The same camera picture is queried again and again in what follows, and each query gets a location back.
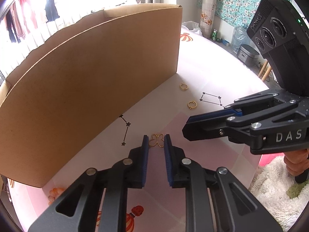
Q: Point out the white plastic bag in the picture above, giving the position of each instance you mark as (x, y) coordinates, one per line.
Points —
(192, 27)

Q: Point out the white fluffy rug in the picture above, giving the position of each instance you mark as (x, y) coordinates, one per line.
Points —
(269, 186)

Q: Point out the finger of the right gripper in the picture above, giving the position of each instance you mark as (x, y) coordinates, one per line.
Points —
(214, 117)
(203, 129)

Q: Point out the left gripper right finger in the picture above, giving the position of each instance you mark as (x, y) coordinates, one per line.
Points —
(214, 200)

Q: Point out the gold butterfly earring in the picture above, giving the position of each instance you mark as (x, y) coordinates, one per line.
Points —
(156, 140)

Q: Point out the gold hoop earring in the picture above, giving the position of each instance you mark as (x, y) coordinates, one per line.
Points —
(183, 87)
(192, 104)

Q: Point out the clear water jug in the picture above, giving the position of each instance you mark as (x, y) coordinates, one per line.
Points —
(238, 38)

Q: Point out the gold hoop earring near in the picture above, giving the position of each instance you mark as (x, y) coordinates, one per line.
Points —
(192, 104)

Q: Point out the right hand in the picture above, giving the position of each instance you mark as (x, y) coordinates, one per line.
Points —
(296, 161)

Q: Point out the black right camera box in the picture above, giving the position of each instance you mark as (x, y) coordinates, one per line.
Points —
(281, 36)

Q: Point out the brown cardboard box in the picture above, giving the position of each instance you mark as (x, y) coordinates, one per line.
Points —
(79, 81)

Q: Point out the grey rice cooker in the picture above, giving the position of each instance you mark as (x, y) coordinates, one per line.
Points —
(247, 55)

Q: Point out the green mat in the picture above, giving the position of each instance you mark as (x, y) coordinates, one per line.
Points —
(294, 190)

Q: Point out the pink printed bed sheet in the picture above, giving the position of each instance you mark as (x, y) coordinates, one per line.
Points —
(215, 78)

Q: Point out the green drink can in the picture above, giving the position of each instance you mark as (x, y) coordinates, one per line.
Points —
(214, 35)

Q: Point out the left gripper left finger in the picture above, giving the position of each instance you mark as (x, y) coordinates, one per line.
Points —
(97, 200)

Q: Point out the rolled floral paper tube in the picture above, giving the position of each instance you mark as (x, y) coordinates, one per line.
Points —
(207, 17)

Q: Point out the gold hoop earring far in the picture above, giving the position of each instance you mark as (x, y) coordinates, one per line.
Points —
(183, 87)

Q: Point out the wooden stool legs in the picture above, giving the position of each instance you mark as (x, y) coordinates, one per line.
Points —
(265, 71)

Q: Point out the hanging clothes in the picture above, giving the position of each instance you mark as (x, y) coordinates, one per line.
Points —
(25, 16)

